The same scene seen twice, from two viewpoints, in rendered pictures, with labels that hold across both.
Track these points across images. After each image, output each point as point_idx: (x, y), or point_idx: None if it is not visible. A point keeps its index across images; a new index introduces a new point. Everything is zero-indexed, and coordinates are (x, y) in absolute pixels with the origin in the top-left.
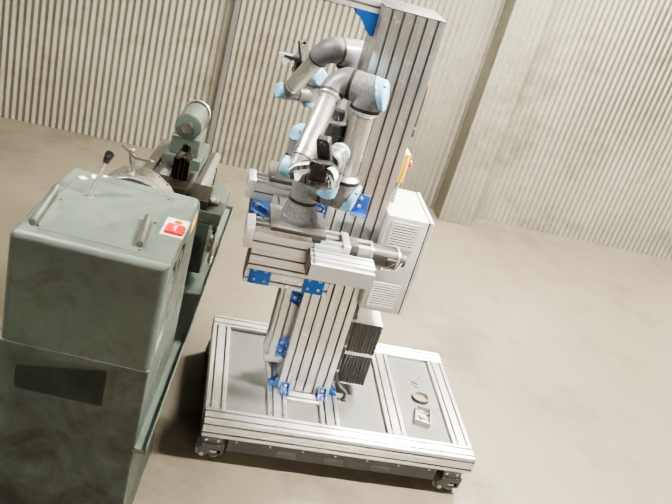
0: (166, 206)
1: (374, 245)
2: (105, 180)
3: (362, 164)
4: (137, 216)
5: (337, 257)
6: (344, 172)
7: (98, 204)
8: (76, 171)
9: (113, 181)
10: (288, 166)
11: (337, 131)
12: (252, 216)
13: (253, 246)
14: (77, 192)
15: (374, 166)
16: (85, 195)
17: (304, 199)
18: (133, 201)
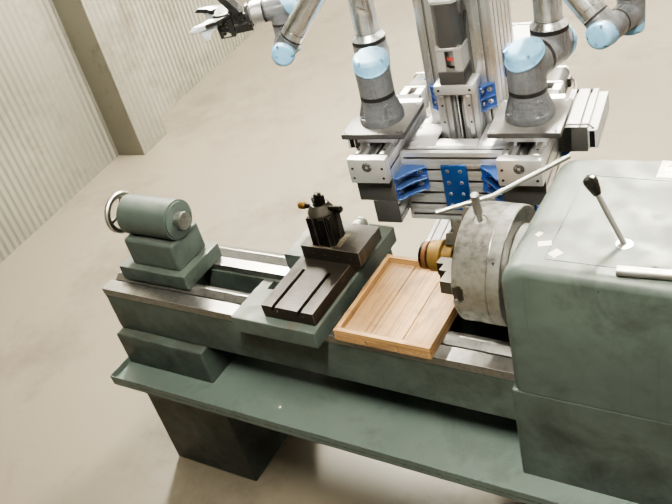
0: (619, 179)
1: (550, 80)
2: (554, 233)
3: (498, 15)
4: (671, 200)
5: (577, 110)
6: (560, 14)
7: (650, 234)
8: (533, 260)
9: (554, 226)
10: (616, 28)
11: (463, 4)
12: (506, 157)
13: (545, 176)
14: (617, 254)
15: (502, 8)
16: (626, 246)
17: (546, 81)
18: (619, 206)
